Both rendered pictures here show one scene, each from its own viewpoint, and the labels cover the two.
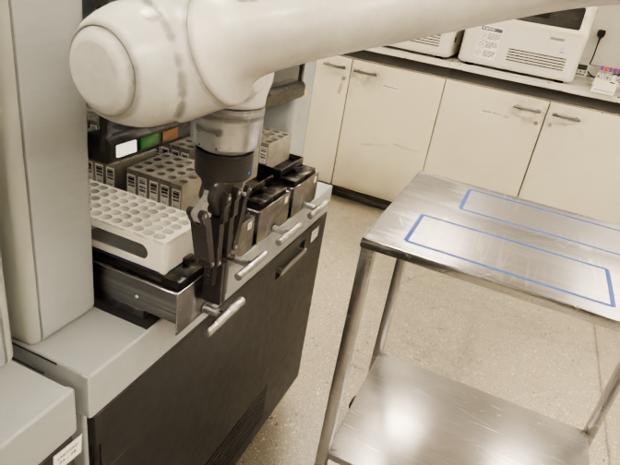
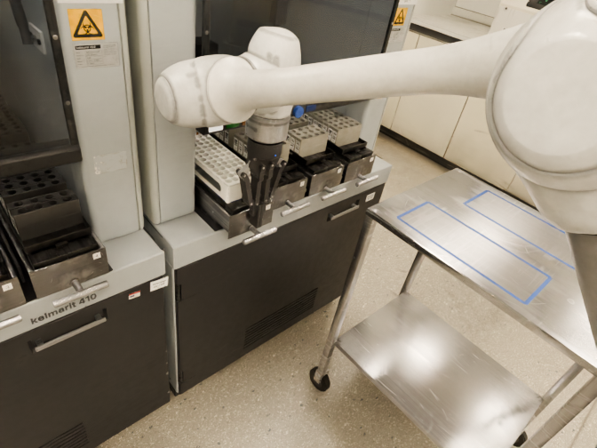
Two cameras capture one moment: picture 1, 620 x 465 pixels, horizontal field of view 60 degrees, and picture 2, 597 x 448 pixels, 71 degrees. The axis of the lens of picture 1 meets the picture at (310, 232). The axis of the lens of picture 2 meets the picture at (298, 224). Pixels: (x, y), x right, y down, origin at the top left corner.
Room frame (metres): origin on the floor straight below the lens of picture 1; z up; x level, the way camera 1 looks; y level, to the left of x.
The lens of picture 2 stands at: (-0.05, -0.27, 1.40)
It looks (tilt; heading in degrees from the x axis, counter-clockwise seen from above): 37 degrees down; 22
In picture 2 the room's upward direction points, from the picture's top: 11 degrees clockwise
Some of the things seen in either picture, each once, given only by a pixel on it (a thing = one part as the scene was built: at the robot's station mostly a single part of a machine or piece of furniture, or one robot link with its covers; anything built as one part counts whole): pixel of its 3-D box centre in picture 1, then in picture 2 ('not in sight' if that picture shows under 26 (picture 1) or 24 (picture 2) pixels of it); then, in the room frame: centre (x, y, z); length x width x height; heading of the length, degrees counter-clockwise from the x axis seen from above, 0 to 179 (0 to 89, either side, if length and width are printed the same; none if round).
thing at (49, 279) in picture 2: not in sight; (20, 188); (0.39, 0.61, 0.78); 0.73 x 0.14 x 0.09; 71
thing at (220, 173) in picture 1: (222, 179); (263, 156); (0.65, 0.12, 0.96); 0.08 x 0.07 x 0.09; 161
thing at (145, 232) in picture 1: (104, 220); (210, 164); (0.71, 0.31, 0.83); 0.30 x 0.10 x 0.06; 71
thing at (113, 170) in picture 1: (132, 170); (242, 134); (0.88, 0.33, 0.85); 0.12 x 0.02 x 0.06; 161
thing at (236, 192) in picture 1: (223, 221); (265, 180); (0.66, 0.12, 0.89); 0.04 x 0.01 x 0.11; 71
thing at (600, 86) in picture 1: (605, 83); not in sight; (2.70, -1.28, 0.93); 0.30 x 0.10 x 0.06; 155
